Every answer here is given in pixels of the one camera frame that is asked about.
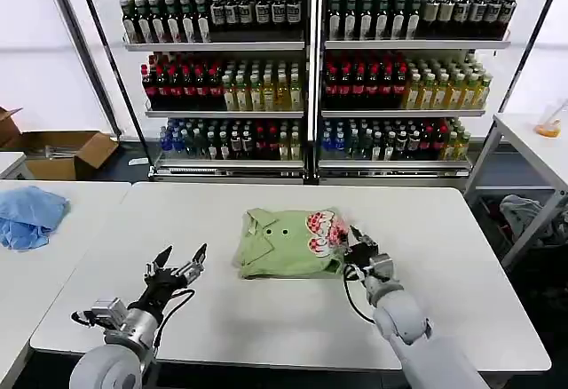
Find blue crumpled cloth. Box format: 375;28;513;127
0;186;72;252

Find orange item in clear wrap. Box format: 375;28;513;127
533;99;568;138

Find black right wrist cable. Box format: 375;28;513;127
340;263;378;324

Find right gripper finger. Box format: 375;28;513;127
349;224;379;250

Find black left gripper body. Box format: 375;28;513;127
127;266;184;319

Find grey crumpled clothes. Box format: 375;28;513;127
499;194;568;249

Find open cardboard box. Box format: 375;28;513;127
0;105;120;181

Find white vertical post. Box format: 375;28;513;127
303;0;326;187

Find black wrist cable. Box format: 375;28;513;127
153;288;197;351
340;263;378;324

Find white side table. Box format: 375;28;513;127
463;112;568;271

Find black slanted pole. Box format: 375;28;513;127
494;0;556;117
46;0;123;139
75;0;156;175

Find shelf rack with bottles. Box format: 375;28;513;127
100;0;310;181
319;0;568;180

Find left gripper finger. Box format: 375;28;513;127
175;242;209;282
144;245;175;280

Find green shirt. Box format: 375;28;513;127
233;205;357;280

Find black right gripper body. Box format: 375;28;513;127
343;242;381;271

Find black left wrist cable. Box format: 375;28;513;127
153;288;197;351

